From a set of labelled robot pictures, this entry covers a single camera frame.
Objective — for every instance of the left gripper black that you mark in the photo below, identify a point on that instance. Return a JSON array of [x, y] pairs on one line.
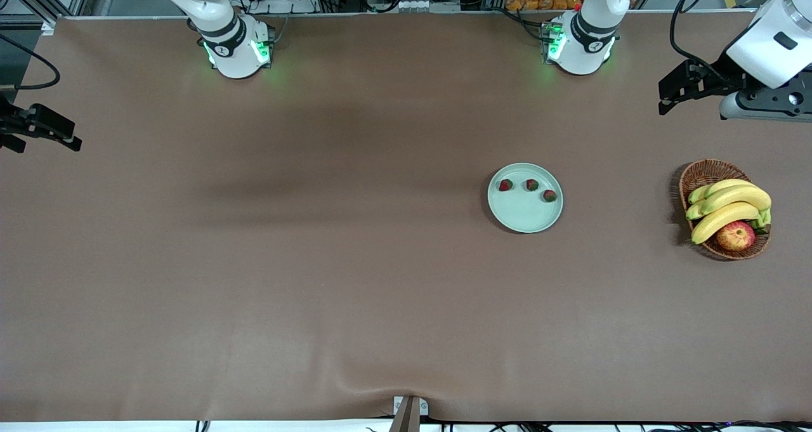
[[724, 78]]

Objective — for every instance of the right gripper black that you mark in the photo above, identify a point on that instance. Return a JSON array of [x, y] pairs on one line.
[[9, 122]]

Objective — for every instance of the red strawberry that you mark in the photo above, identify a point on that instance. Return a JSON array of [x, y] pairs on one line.
[[531, 184], [549, 195], [505, 184]]

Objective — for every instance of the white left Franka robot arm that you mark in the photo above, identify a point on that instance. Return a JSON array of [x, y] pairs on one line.
[[583, 45]]

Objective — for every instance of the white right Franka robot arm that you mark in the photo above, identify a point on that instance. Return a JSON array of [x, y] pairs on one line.
[[235, 45]]

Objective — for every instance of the pale green round plate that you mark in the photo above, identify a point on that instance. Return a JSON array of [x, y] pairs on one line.
[[523, 213]]

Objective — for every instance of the brown wicker basket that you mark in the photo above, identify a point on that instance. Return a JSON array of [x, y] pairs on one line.
[[701, 177]]

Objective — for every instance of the yellow banana bunch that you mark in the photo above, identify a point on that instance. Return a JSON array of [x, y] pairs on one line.
[[736, 197]]

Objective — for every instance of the red yellow apple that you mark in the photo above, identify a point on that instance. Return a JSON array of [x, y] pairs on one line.
[[736, 236]]

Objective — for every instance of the white terminal strip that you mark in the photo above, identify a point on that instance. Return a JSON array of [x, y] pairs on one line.
[[419, 5]]

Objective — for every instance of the brown table mat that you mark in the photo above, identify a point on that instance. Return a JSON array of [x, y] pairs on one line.
[[406, 330]]

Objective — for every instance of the brown mounting bar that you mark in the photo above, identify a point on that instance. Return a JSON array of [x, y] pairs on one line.
[[406, 419]]

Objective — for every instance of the grey metal mounting bracket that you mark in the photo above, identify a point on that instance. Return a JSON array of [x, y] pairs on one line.
[[424, 406]]

